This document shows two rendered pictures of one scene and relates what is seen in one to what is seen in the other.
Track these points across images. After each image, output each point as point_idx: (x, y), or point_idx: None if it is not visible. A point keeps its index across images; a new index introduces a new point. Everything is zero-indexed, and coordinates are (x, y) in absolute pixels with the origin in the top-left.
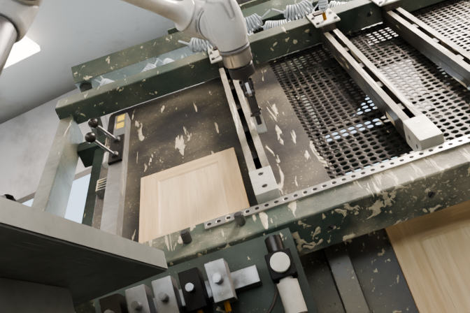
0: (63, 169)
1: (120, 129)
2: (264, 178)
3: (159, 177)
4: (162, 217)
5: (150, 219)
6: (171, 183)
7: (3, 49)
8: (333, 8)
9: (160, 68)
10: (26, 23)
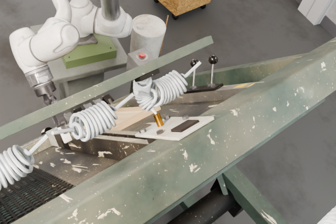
0: (248, 74)
1: (230, 87)
2: (53, 130)
3: (143, 111)
4: (120, 113)
5: (126, 109)
6: (131, 115)
7: None
8: None
9: (269, 82)
10: None
